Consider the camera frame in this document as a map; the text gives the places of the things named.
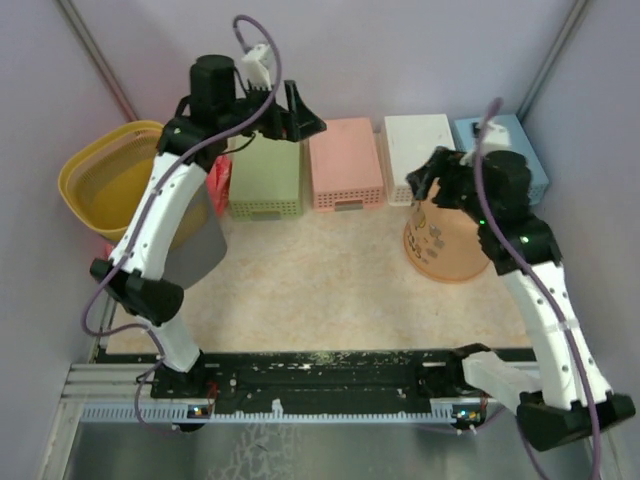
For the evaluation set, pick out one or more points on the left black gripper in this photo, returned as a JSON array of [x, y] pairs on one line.
[[293, 125]]

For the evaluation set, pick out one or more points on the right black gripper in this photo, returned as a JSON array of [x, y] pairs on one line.
[[445, 164]]

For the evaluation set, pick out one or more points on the white perforated plastic basket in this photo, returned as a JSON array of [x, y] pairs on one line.
[[406, 142]]

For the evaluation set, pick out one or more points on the pink perforated plastic basket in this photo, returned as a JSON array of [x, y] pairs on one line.
[[345, 165]]

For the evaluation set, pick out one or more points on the green perforated plastic basket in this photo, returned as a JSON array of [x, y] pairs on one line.
[[266, 181]]

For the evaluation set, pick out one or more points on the orange plastic bin liner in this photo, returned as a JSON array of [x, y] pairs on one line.
[[443, 243]]

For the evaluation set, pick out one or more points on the blue perforated plastic basket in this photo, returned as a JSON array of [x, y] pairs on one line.
[[462, 131]]

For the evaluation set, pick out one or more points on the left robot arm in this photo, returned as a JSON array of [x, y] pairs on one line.
[[188, 148]]

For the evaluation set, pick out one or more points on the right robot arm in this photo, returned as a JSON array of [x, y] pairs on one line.
[[570, 398]]

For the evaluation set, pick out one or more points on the red plastic bag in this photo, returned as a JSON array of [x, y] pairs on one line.
[[220, 180]]

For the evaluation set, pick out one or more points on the grey plastic bin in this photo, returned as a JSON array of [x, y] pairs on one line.
[[198, 245]]

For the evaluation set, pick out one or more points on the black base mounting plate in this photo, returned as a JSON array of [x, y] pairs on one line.
[[315, 382]]

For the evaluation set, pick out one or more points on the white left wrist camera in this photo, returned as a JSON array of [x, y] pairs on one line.
[[261, 65]]

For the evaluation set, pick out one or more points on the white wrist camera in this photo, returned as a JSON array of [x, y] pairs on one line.
[[496, 135], [261, 65]]

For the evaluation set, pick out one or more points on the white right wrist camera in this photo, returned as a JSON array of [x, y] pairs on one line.
[[496, 135]]

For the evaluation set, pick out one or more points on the white slotted cable duct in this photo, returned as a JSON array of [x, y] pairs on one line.
[[444, 413]]

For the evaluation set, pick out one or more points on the aluminium frame rail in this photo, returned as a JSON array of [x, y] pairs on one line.
[[105, 382]]

